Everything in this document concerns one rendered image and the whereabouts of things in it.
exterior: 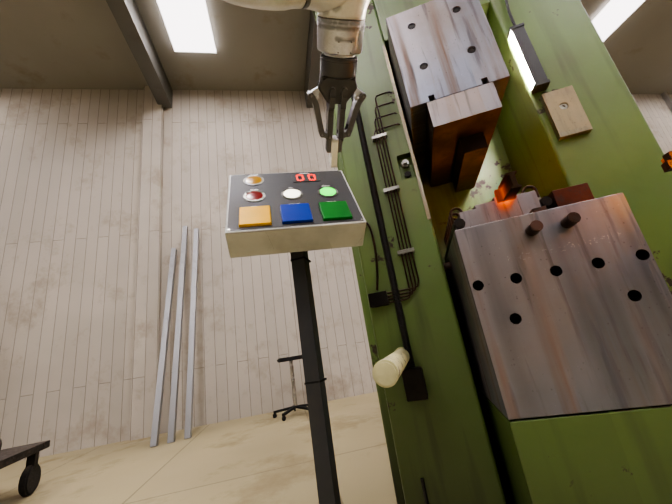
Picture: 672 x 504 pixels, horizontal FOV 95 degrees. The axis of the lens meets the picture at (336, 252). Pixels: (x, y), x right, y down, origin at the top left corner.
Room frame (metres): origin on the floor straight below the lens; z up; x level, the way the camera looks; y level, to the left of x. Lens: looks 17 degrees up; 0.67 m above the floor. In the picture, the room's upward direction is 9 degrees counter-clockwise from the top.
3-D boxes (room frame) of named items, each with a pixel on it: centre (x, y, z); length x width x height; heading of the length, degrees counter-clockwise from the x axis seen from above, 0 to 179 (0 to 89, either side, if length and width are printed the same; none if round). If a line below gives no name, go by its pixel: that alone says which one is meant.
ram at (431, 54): (0.98, -0.54, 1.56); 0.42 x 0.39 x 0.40; 167
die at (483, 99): (0.99, -0.50, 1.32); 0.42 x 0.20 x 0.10; 167
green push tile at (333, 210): (0.73, -0.01, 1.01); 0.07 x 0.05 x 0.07; 102
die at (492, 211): (0.99, -0.50, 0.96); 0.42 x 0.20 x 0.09; 167
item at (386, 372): (0.78, -0.10, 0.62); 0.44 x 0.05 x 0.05; 167
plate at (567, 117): (0.84, -0.79, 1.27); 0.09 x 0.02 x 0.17; 77
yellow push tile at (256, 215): (0.69, 0.18, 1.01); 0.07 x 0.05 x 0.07; 102
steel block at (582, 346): (0.99, -0.56, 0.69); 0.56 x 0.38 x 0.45; 167
